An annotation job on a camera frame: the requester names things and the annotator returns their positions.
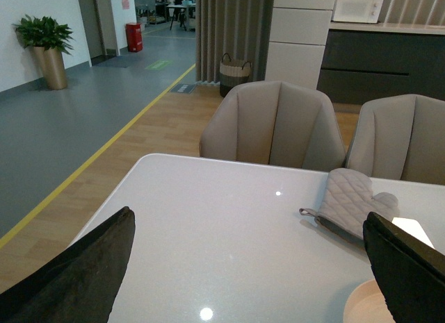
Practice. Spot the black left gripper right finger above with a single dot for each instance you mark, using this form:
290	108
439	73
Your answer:
409	273

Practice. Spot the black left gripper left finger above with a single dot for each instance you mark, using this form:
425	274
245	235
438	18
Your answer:
81	283

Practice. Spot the beige round plate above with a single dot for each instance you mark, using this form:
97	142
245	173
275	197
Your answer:
366	303

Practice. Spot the grey quilted oven mitt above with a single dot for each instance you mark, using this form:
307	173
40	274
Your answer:
347	201

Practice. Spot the beige chair right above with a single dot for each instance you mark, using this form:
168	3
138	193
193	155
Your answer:
400	138

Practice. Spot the beige chair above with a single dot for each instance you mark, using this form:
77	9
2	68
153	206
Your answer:
400	138
275	123

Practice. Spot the beige chair left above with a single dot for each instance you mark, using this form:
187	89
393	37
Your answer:
275	123

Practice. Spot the dark kitchen counter cabinet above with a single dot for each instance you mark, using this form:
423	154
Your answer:
359	66

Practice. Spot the gold plant pot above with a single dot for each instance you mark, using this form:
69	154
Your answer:
52	67

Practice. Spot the green potted plant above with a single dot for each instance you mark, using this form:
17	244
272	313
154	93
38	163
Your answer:
44	32

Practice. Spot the red bin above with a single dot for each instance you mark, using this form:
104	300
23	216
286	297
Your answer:
134	37

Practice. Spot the white microwave oven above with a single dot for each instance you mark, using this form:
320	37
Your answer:
357	11

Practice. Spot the white drawer cabinet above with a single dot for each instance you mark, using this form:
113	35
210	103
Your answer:
298	35

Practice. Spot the distant white table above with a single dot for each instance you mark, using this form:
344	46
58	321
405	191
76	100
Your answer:
186	15

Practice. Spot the grey pleated curtain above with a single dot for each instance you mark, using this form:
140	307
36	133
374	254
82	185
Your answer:
240	28

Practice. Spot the person in black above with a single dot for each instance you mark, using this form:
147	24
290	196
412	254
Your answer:
177	10

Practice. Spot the woven basket with handles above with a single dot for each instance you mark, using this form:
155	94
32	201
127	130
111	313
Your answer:
233	72

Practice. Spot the pink wall sign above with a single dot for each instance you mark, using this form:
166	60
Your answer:
125	4

